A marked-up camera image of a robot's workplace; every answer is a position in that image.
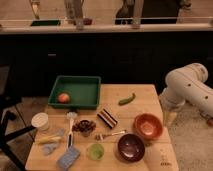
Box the striped black white block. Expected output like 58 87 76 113
97 109 118 129

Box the orange bowl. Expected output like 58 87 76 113
133 113 163 140

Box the bunch of dark grapes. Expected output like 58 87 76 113
72 120 96 137

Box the green plastic tray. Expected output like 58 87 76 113
48 76 101 110

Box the yellow banana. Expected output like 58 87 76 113
35 136 62 144

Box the black chair frame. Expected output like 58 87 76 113
0 66 34 171

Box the green object on shelf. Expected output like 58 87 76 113
30 20 61 26

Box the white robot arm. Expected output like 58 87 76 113
160 63 213 117

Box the dark brown bowl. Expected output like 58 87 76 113
117 134 145 162

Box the red apple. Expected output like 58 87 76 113
57 93 70 103

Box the white paper cup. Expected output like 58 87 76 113
31 112 49 131

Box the metal fork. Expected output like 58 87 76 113
95 130 127 141

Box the dark red object on shelf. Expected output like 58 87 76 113
83 18 92 25

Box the green small cup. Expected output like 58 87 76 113
87 143 104 160

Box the white dish brush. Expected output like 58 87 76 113
67 112 77 146

